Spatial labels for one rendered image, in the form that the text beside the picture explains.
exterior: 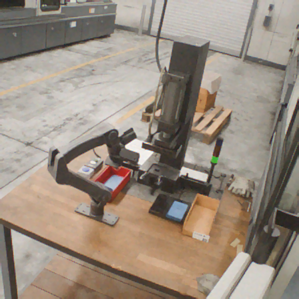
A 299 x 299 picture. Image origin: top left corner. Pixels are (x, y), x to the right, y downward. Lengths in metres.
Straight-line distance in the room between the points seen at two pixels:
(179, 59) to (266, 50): 9.21
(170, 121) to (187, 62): 0.29
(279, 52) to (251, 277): 10.24
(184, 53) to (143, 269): 0.97
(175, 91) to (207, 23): 9.41
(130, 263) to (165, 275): 0.15
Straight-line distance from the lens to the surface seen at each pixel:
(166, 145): 1.68
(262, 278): 0.69
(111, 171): 1.89
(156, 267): 1.41
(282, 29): 10.72
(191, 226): 1.63
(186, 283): 1.38
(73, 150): 1.31
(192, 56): 1.63
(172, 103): 1.62
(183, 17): 11.18
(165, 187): 1.80
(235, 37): 10.83
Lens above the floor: 1.93
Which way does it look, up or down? 29 degrees down
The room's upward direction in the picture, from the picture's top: 10 degrees clockwise
